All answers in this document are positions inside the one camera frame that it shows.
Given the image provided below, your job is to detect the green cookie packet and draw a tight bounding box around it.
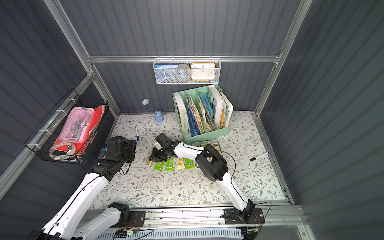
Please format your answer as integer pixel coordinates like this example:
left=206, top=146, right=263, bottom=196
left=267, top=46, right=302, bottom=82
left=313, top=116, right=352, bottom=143
left=184, top=158, right=195, bottom=169
left=165, top=158, right=175, bottom=171
left=154, top=162, right=166, bottom=172

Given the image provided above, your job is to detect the yellow cookie packet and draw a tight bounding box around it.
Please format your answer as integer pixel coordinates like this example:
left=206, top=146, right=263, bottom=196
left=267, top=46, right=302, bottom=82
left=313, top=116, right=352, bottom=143
left=177, top=158, right=186, bottom=170

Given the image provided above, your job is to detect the white cookie storage box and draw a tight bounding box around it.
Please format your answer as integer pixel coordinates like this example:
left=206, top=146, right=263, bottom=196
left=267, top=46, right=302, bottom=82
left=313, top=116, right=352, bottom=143
left=192, top=141, right=222, bottom=154

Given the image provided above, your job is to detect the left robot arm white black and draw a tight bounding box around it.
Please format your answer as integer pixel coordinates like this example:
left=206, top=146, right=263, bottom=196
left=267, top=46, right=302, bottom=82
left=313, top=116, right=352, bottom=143
left=27, top=137, right=137, bottom=240

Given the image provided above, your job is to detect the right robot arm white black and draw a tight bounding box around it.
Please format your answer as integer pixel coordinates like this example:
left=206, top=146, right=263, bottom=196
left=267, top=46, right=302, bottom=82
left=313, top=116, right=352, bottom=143
left=149, top=133, right=255, bottom=223

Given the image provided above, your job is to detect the pink plastic tool box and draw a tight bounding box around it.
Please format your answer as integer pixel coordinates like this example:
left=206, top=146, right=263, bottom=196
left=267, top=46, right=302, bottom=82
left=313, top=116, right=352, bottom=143
left=59, top=107, right=95, bottom=143

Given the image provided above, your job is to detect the green file organizer box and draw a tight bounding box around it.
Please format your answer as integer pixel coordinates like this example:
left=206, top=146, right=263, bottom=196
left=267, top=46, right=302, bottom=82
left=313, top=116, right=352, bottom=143
left=173, top=85, right=233, bottom=144

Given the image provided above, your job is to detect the blue box in basket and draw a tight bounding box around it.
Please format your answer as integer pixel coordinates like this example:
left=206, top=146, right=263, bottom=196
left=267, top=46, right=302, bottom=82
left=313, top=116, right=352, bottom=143
left=153, top=63, right=179, bottom=85

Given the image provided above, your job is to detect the blue white marker pen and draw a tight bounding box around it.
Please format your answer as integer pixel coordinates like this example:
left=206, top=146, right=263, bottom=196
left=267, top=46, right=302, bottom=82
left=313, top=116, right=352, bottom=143
left=135, top=126, right=140, bottom=141

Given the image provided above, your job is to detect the red cloth bag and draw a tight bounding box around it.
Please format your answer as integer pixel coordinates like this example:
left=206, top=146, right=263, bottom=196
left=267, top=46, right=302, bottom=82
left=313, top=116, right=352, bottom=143
left=53, top=105, right=108, bottom=155

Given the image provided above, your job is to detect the clear tape roll in basket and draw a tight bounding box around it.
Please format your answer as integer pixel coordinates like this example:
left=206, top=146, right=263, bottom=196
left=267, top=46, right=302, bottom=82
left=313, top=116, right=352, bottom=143
left=49, top=142, right=76, bottom=155

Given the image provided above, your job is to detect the white book left slot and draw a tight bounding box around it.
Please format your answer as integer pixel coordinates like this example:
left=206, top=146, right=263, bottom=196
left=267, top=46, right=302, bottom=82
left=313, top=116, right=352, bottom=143
left=174, top=94, right=190, bottom=137

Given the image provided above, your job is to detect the white book slot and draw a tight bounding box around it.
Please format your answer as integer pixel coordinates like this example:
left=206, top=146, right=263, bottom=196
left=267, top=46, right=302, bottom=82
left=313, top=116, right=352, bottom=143
left=208, top=85, right=224, bottom=129
left=174, top=94, right=190, bottom=137

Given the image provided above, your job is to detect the white book right slot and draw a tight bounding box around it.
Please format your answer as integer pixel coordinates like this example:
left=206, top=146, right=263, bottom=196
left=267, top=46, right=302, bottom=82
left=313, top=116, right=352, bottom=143
left=208, top=85, right=224, bottom=129

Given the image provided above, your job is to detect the grey tape roll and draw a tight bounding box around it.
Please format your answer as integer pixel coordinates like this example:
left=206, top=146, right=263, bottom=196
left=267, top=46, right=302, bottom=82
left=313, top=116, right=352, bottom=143
left=175, top=64, right=191, bottom=83

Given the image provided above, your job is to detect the yellow white alarm clock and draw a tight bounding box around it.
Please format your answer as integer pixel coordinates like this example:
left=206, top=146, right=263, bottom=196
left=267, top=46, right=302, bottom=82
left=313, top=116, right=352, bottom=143
left=191, top=63, right=216, bottom=82

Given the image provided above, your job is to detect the black marker pen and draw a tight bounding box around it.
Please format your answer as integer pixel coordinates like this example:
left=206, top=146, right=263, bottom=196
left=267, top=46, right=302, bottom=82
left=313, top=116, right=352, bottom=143
left=250, top=152, right=269, bottom=162

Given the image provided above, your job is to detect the black wire side basket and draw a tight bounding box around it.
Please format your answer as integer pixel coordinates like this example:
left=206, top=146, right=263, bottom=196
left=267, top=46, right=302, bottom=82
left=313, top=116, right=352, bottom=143
left=25, top=90, right=109, bottom=164

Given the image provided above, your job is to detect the white wire wall basket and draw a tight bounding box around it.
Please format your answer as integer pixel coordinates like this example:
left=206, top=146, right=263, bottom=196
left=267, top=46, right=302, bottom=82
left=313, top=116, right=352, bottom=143
left=153, top=59, right=222, bottom=85

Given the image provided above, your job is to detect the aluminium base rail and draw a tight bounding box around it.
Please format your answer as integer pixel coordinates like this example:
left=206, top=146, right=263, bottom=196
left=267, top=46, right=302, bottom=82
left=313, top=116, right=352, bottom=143
left=59, top=205, right=307, bottom=240

